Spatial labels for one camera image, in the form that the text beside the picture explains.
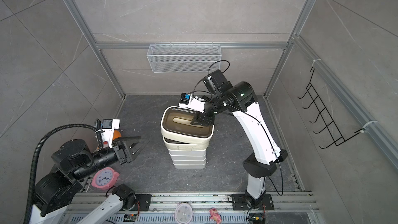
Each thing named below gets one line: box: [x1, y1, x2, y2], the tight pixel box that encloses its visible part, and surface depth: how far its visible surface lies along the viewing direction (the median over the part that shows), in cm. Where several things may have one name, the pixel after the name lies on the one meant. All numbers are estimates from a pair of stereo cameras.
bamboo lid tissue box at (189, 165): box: [173, 162, 207, 170], surface depth 82 cm
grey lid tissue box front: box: [168, 152, 207, 161], surface depth 76 cm
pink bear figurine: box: [208, 207, 222, 224], surface depth 70 cm
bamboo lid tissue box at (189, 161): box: [171, 158, 207, 166], surface depth 77 cm
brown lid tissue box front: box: [162, 136, 210, 151], surface depth 64 cm
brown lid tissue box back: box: [160, 105, 215, 145], surface depth 58 cm
